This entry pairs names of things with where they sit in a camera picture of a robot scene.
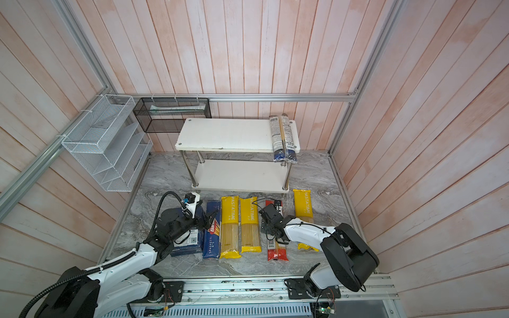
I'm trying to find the red spaghetti pack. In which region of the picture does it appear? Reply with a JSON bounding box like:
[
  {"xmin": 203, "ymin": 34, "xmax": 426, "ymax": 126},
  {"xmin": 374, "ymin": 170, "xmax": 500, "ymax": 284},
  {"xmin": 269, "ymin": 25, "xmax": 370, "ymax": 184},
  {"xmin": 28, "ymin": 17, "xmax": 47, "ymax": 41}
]
[{"xmin": 265, "ymin": 200, "xmax": 288, "ymax": 261}]

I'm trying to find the blue white-label spaghetti pack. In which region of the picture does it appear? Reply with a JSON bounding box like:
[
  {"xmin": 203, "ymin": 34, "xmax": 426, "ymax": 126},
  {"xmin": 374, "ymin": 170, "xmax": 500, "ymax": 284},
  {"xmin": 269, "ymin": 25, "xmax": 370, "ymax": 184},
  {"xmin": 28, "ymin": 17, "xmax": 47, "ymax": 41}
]
[{"xmin": 269, "ymin": 113, "xmax": 298, "ymax": 164}]

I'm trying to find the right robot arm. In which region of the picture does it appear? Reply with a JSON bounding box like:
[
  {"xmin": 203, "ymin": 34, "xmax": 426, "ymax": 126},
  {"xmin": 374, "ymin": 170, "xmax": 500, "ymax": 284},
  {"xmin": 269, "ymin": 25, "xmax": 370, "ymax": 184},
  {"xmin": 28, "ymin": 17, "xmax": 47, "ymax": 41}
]
[{"xmin": 259, "ymin": 204, "xmax": 380, "ymax": 299}]

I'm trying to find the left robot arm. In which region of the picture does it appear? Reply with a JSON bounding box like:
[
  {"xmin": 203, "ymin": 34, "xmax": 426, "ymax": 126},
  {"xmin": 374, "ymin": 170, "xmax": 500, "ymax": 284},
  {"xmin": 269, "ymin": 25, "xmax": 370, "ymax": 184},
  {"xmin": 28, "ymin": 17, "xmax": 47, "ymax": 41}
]
[{"xmin": 24, "ymin": 208, "xmax": 219, "ymax": 317}]

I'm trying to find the dark blue pasta bag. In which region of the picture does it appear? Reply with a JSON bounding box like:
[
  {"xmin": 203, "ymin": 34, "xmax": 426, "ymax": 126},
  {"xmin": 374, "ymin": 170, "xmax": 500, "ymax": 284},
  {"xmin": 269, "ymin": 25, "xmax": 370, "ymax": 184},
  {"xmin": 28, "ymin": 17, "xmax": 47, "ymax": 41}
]
[{"xmin": 170, "ymin": 227, "xmax": 204, "ymax": 257}]

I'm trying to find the white two-tier shelf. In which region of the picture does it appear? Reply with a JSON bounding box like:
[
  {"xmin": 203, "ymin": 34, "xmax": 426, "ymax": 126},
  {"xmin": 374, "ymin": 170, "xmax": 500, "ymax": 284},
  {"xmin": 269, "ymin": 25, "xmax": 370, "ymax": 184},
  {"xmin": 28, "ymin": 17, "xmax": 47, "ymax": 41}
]
[{"xmin": 175, "ymin": 118, "xmax": 291, "ymax": 193}]

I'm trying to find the blue Barilla spaghetti box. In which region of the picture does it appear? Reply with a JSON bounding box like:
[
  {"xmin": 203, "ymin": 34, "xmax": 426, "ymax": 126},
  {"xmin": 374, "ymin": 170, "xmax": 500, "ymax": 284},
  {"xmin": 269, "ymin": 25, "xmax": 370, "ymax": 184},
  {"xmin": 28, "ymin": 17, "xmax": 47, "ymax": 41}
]
[{"xmin": 202, "ymin": 201, "xmax": 221, "ymax": 259}]

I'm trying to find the yellow pastatime spaghetti pack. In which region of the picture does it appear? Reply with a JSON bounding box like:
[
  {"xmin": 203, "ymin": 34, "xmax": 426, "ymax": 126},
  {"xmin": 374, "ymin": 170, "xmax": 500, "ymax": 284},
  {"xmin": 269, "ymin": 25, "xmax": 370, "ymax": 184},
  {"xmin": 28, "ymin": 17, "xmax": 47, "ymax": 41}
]
[
  {"xmin": 220, "ymin": 196, "xmax": 241, "ymax": 259},
  {"xmin": 240, "ymin": 197, "xmax": 262, "ymax": 253}
]

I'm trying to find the yellow spaghetti pack far right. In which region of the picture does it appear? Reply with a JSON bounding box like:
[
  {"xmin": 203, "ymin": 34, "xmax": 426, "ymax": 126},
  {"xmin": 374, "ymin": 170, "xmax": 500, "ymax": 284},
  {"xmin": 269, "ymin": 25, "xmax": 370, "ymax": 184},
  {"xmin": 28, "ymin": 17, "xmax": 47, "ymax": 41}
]
[{"xmin": 293, "ymin": 189, "xmax": 320, "ymax": 253}]

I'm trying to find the black mesh basket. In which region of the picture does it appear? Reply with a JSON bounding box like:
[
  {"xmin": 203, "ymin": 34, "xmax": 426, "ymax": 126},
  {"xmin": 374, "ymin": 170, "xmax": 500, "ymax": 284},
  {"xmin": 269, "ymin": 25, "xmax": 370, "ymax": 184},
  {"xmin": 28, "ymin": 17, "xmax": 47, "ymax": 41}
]
[{"xmin": 133, "ymin": 97, "xmax": 212, "ymax": 133}]

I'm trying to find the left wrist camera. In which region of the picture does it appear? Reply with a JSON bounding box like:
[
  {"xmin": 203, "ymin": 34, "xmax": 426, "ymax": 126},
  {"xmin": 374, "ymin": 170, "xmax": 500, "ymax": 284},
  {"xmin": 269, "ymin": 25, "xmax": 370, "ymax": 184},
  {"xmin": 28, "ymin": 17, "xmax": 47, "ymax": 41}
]
[{"xmin": 182, "ymin": 192, "xmax": 201, "ymax": 219}]

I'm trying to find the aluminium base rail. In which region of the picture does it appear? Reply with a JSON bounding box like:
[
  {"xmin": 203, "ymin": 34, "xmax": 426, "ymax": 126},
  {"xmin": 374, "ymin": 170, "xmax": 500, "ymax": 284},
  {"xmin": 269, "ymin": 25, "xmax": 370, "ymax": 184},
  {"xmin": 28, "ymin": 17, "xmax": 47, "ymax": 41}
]
[{"xmin": 107, "ymin": 274, "xmax": 406, "ymax": 317}]

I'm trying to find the white wire mesh rack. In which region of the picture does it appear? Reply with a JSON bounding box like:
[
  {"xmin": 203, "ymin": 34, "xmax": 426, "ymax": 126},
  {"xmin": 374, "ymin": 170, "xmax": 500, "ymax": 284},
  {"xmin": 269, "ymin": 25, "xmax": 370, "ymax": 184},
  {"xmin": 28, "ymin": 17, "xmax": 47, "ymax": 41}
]
[{"xmin": 62, "ymin": 95, "xmax": 152, "ymax": 192}]

